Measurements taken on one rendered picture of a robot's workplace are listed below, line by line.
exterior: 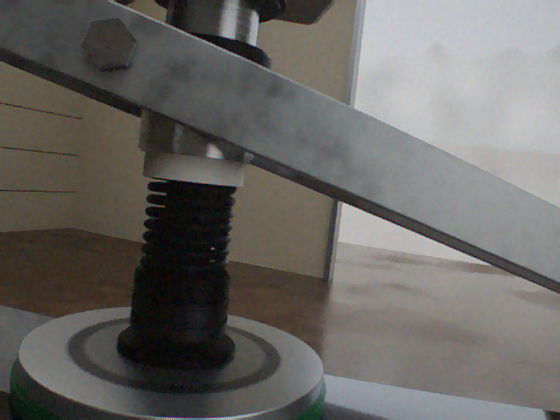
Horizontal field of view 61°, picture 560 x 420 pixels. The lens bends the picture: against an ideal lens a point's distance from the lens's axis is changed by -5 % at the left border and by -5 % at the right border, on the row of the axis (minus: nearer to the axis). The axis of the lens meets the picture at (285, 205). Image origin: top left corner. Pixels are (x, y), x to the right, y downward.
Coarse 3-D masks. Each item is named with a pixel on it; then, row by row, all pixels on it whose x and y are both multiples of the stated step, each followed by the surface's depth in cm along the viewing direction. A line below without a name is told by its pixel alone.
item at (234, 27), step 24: (168, 0) 33; (192, 0) 31; (216, 0) 31; (240, 0) 32; (168, 24) 32; (192, 24) 31; (216, 24) 31; (240, 24) 32; (240, 48) 31; (144, 120) 32; (168, 120) 31; (144, 144) 32; (168, 144) 31; (192, 144) 31; (216, 144) 31
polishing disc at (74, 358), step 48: (48, 336) 34; (96, 336) 35; (240, 336) 40; (288, 336) 41; (48, 384) 27; (96, 384) 28; (144, 384) 29; (192, 384) 30; (240, 384) 30; (288, 384) 31
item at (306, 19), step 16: (160, 0) 34; (256, 0) 33; (272, 0) 32; (288, 0) 39; (304, 0) 39; (320, 0) 39; (336, 0) 39; (272, 16) 36; (288, 16) 43; (304, 16) 43; (320, 16) 43
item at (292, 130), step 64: (0, 0) 26; (64, 0) 27; (64, 64) 27; (128, 64) 28; (192, 64) 28; (256, 64) 29; (192, 128) 29; (256, 128) 29; (320, 128) 30; (384, 128) 31; (320, 192) 42; (384, 192) 31; (448, 192) 32; (512, 192) 33; (512, 256) 33
